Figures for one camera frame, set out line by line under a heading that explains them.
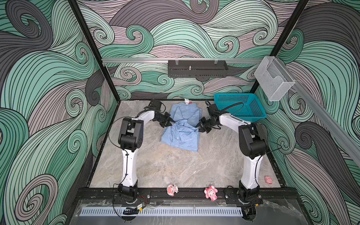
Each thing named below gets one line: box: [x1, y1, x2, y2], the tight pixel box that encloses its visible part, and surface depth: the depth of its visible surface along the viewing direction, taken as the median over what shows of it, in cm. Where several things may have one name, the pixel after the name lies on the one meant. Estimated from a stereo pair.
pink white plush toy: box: [166, 183, 179, 197], surface depth 74 cm
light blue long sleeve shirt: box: [161, 102, 203, 152], surface depth 95 cm
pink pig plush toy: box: [203, 185, 218, 202], surface depth 74 cm
